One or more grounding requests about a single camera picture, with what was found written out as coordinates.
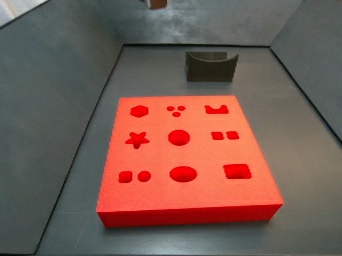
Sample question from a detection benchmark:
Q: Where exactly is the dark grey curved fixture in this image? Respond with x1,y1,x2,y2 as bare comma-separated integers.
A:
186,52,239,82

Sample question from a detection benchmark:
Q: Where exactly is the brown three prong object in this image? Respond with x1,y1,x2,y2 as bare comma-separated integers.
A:
145,0,169,10

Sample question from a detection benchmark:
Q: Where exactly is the red foam shape board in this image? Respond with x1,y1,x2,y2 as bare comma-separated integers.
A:
97,96,284,228

